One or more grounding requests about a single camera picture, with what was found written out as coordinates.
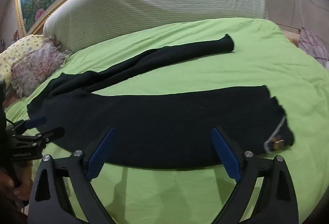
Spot floral purple cloth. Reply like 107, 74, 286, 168
298, 27, 329, 69

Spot yellow floral pillow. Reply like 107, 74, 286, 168
0, 34, 46, 89

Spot black pants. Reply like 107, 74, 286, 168
27, 34, 295, 170

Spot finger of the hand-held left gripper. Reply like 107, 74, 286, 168
12, 126, 65, 149
8, 116, 47, 135

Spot person's left hand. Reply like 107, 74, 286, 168
0, 162, 34, 211

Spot thin wall cable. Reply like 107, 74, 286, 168
292, 0, 306, 31

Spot white ribbed pillow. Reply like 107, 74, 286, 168
43, 0, 269, 53

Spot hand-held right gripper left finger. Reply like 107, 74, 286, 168
27, 126, 116, 224

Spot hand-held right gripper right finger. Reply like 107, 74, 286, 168
210, 126, 300, 224

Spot pink floral pillow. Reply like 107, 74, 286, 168
10, 37, 70, 98

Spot green bed sheet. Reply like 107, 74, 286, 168
5, 17, 329, 224

